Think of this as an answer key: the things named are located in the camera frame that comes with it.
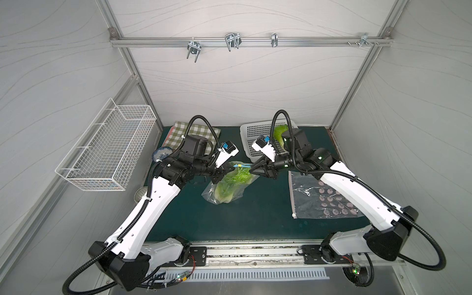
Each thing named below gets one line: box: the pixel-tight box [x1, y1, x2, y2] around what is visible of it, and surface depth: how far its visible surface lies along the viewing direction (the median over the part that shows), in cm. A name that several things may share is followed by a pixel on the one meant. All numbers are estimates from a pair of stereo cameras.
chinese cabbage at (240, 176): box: [223, 167, 254, 187], surface depth 70 cm
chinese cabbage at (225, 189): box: [214, 168, 253, 204], surface depth 70 cm
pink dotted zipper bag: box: [288, 170, 364, 219], surface depth 89 cm
